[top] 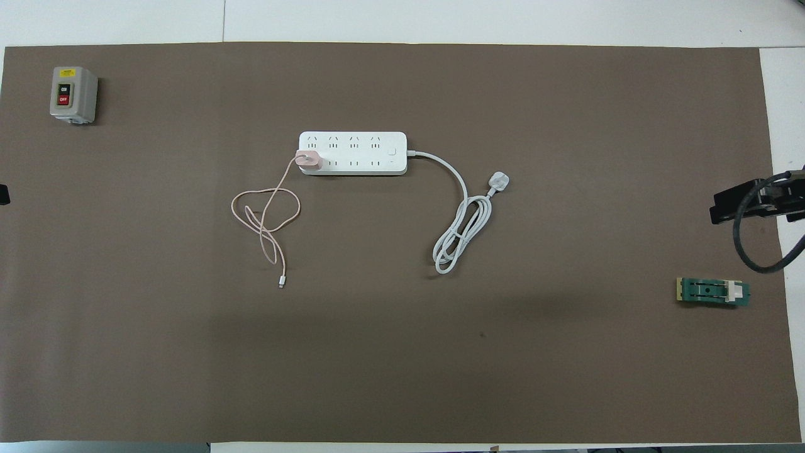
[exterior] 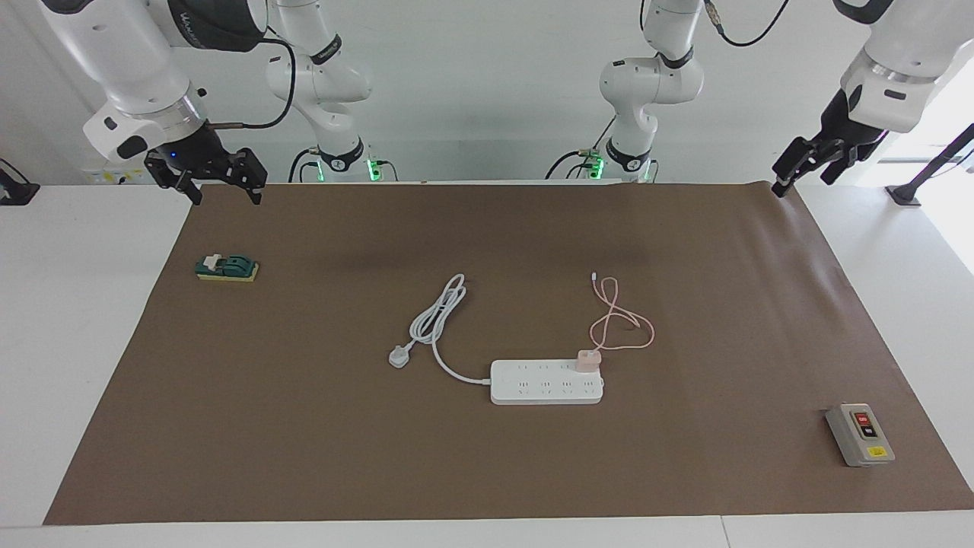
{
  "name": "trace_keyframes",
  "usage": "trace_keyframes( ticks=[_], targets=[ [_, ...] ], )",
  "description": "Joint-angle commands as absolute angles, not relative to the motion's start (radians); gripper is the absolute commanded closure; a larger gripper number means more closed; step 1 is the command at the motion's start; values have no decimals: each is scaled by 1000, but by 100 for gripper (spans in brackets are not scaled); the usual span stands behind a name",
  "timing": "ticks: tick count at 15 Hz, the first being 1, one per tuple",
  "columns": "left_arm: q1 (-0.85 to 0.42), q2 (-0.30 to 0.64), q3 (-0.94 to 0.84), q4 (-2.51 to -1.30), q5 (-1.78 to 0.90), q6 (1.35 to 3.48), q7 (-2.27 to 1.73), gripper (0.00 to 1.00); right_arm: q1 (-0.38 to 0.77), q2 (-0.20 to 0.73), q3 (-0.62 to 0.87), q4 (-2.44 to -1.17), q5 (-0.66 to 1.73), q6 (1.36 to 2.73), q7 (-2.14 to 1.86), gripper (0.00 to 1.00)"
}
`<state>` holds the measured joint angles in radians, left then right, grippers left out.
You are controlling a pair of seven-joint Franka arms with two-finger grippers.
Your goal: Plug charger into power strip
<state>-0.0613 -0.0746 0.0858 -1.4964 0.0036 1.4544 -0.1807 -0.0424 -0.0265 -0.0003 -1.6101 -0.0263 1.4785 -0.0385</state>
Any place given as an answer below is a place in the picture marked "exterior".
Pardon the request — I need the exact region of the pink charging cable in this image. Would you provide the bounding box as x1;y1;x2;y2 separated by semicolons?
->
590;272;657;352

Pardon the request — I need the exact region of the white power strip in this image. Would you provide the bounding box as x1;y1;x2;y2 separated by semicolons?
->
489;359;605;406

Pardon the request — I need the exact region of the black slanted pole stand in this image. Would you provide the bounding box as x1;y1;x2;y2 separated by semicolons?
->
886;123;974;206

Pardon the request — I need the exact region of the black clamp stand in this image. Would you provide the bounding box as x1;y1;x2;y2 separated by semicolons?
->
0;158;40;206

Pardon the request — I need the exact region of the brown table mat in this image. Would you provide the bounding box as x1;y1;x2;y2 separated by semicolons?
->
43;181;974;526

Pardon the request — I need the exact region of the black base cable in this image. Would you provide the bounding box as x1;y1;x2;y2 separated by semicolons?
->
288;147;320;183
545;114;619;181

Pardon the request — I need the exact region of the white wall outlet box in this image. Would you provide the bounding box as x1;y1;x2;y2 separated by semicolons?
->
82;148;164;185

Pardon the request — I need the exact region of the green knife switch yellow base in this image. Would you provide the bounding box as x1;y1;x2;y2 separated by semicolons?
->
195;254;260;283

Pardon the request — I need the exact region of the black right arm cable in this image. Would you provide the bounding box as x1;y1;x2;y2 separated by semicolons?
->
207;38;294;130

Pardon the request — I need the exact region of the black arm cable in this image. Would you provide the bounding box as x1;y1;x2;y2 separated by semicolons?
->
207;38;294;130
704;0;792;48

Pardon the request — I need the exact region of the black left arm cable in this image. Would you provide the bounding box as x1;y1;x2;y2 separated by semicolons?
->
704;0;792;48

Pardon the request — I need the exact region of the white power cord with plug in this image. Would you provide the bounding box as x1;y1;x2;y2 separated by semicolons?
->
388;274;494;384

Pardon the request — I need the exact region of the grey on-off switch box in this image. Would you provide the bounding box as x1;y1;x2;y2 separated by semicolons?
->
826;403;896;467

